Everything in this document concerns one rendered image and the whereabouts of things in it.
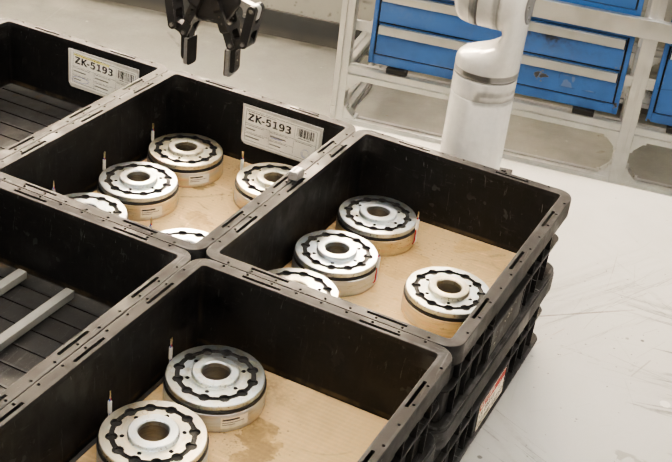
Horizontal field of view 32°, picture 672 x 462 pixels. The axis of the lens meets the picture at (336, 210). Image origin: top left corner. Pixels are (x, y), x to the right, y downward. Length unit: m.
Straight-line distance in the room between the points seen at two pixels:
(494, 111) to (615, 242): 0.34
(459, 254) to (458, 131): 0.25
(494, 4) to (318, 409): 0.65
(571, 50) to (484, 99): 1.64
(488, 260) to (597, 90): 1.86
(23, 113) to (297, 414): 0.76
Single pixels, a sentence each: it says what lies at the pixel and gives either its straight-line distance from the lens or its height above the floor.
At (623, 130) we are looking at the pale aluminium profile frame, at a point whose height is 0.29.
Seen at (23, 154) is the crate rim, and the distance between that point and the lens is 1.44.
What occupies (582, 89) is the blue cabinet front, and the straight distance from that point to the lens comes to 3.32.
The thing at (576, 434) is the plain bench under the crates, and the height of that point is 0.70.
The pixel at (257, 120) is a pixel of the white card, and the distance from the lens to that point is 1.62.
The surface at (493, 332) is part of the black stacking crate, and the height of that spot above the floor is 0.87.
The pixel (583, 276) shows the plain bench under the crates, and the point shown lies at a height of 0.70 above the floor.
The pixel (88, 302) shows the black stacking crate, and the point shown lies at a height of 0.83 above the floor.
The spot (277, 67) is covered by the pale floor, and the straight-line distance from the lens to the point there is 4.14.
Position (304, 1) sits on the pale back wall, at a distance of 4.35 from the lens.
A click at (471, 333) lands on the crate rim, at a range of 1.18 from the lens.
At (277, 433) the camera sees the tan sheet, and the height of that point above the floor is 0.83.
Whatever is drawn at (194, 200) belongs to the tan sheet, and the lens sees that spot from 1.55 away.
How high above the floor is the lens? 1.59
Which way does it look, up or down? 29 degrees down
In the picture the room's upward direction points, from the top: 7 degrees clockwise
